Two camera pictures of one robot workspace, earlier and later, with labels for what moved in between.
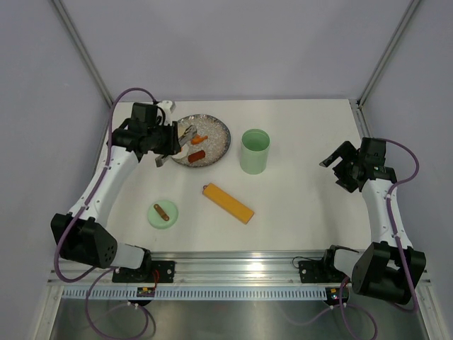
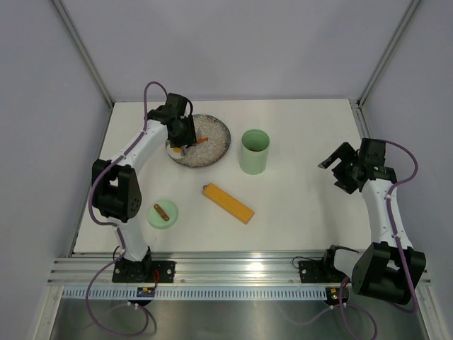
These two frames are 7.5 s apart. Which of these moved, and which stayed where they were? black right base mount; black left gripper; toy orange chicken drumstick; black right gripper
Moved: black left gripper
Stayed: toy orange chicken drumstick; black right base mount; black right gripper
